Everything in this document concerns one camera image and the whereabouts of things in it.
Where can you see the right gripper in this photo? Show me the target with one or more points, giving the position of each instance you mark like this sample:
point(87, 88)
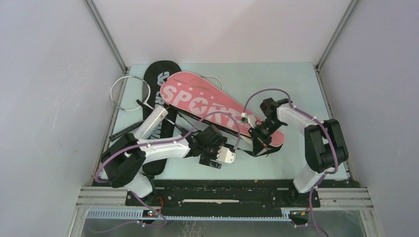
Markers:
point(258, 146)

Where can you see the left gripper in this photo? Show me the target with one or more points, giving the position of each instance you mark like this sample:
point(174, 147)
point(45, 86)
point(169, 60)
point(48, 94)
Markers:
point(205, 160)

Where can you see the white shuttlecock tube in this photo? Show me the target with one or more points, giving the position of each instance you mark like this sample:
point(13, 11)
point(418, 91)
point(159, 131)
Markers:
point(151, 123)

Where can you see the pink sport racket bag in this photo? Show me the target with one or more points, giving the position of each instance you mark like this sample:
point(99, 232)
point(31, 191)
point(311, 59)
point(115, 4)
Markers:
point(196, 97)

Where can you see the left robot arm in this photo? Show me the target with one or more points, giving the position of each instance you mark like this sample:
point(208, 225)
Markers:
point(121, 165)

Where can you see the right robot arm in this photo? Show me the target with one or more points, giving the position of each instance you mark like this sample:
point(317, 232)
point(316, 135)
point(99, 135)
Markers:
point(324, 144)

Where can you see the white racket under pink bag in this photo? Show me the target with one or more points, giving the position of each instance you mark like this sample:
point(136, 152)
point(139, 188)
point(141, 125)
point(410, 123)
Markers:
point(214, 81)

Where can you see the black racket bag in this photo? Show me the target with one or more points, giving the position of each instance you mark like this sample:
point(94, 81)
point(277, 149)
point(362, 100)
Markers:
point(155, 75)

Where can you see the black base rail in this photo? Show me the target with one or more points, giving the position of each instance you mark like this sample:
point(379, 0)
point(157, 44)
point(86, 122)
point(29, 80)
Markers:
point(250, 198)

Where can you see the left aluminium frame post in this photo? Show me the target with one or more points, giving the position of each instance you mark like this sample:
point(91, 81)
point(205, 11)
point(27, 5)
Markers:
point(101, 25)

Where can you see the aluminium frame post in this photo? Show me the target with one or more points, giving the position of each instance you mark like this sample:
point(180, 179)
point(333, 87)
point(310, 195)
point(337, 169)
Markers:
point(101, 25)
point(337, 32)

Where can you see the right aluminium frame post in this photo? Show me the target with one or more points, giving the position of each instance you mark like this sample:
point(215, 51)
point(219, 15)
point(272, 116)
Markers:
point(337, 32)

